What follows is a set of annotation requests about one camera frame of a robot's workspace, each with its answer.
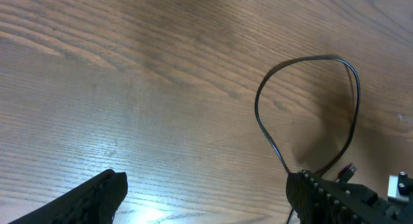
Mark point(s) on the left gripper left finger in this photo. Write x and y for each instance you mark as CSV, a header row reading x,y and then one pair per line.
x,y
93,202

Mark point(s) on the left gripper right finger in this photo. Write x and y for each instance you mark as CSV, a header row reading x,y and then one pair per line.
x,y
320,201

